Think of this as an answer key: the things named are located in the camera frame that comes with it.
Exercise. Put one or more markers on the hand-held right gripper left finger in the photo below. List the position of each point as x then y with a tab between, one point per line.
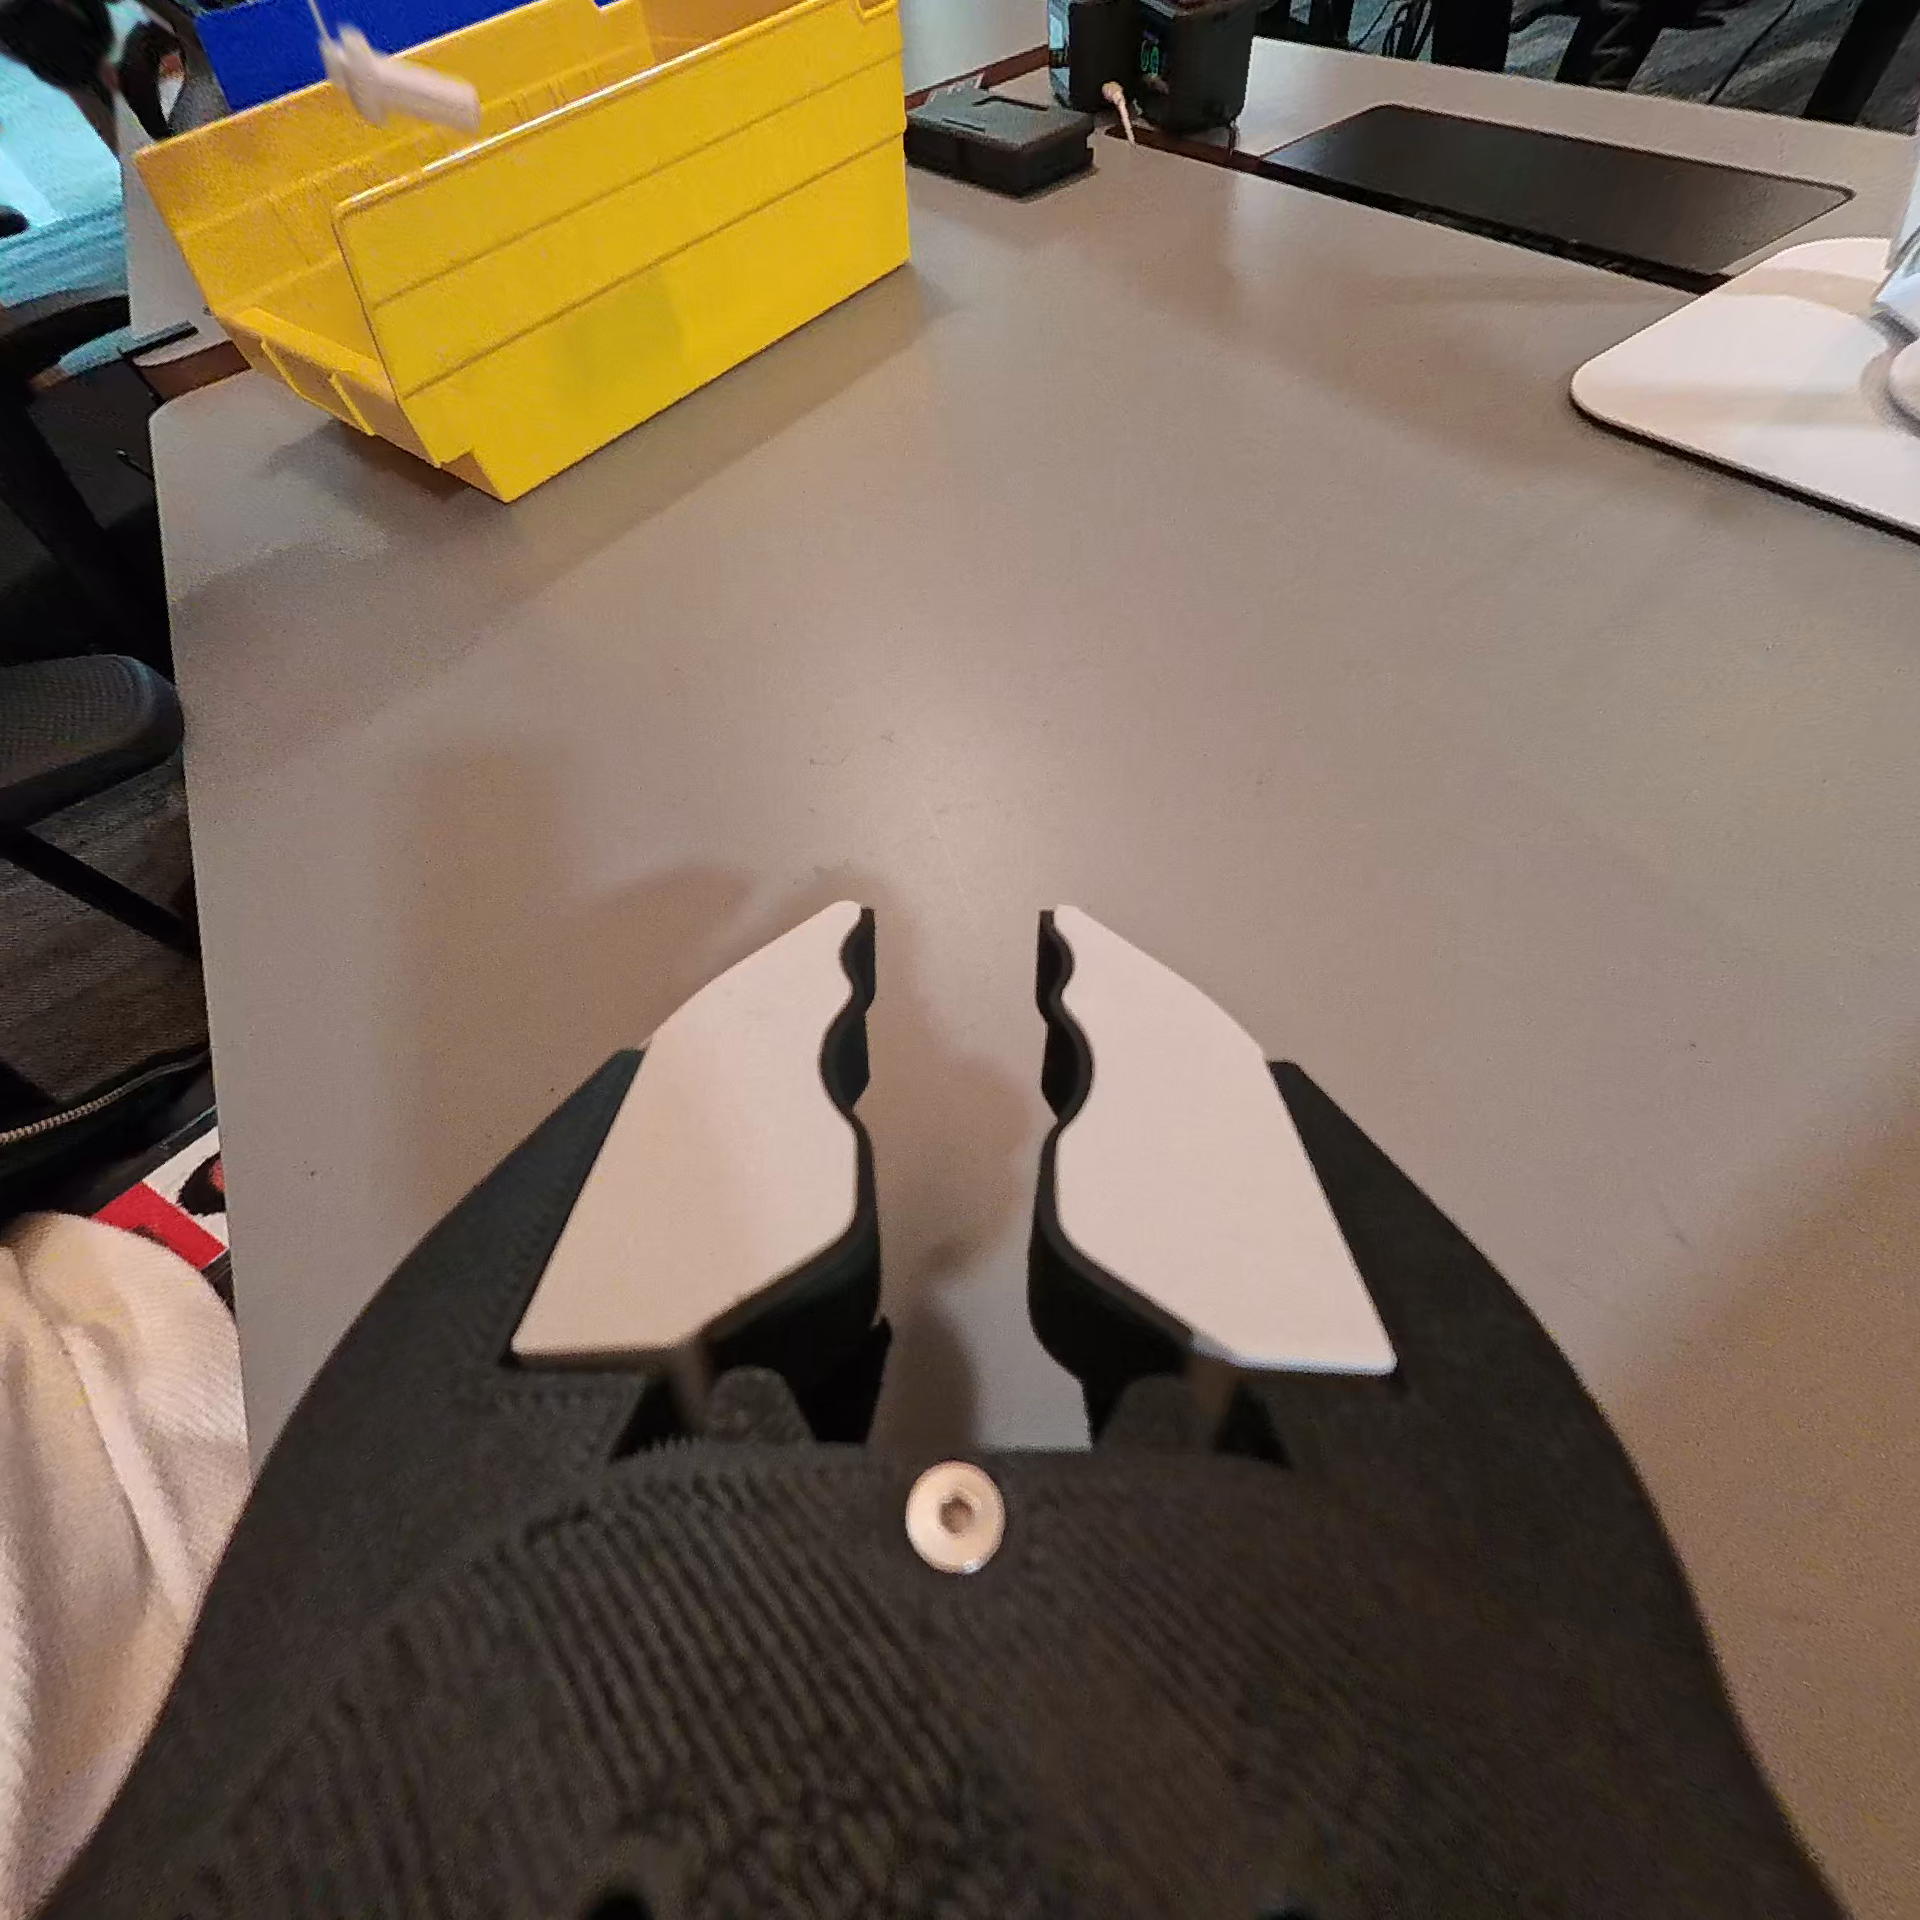
705	1185

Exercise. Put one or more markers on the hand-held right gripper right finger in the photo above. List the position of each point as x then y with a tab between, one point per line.
1202	1200

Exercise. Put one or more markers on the yellow plastic bin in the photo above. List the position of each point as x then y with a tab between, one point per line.
632	300

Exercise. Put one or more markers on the grey desk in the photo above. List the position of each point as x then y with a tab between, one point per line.
1050	599

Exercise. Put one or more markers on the dark green jacket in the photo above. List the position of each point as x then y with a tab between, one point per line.
92	1127

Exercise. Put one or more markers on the white garment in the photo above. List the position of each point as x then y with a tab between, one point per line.
92	1501

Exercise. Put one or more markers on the black office chair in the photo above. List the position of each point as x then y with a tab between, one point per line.
75	722

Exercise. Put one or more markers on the black monitor with white stand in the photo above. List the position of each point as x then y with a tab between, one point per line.
1739	390

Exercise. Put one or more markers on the black flat device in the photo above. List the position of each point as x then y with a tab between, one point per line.
998	141

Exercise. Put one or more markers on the blue plastic bin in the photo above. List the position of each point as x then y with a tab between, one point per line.
270	46

